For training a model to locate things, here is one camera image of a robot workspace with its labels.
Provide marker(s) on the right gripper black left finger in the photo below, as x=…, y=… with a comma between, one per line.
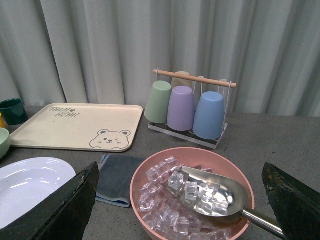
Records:
x=63, y=215

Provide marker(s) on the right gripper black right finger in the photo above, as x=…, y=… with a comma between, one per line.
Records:
x=295, y=205

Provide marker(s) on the white ceramic plate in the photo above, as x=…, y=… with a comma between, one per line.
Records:
x=26, y=183

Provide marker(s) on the grey blue cloth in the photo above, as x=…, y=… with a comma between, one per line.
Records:
x=115, y=175

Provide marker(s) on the metal ice scoop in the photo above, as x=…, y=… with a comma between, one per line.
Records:
x=216, y=200

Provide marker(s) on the beige bear tray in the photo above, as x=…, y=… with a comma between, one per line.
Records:
x=80, y=127

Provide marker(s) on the pink bowl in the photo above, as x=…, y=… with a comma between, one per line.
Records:
x=190, y=157

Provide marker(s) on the light green bowl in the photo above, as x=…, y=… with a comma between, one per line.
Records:
x=5, y=142

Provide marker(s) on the clear ice cubes pile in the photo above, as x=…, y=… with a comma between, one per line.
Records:
x=166, y=215

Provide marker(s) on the yellow mug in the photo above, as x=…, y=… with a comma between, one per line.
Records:
x=2, y=123

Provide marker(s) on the dark green mug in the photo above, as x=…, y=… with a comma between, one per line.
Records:
x=13, y=111

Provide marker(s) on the blue plastic cup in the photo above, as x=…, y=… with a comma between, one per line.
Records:
x=209, y=116

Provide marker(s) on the white cup rack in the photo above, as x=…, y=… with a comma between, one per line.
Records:
x=223, y=87

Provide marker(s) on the green plastic cup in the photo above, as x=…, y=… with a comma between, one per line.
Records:
x=156, y=110

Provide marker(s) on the purple plastic cup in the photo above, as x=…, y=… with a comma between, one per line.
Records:
x=181, y=109

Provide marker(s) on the grey curtain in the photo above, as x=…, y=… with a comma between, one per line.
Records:
x=105, y=51

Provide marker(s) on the beige plastic cup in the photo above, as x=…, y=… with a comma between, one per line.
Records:
x=176, y=82

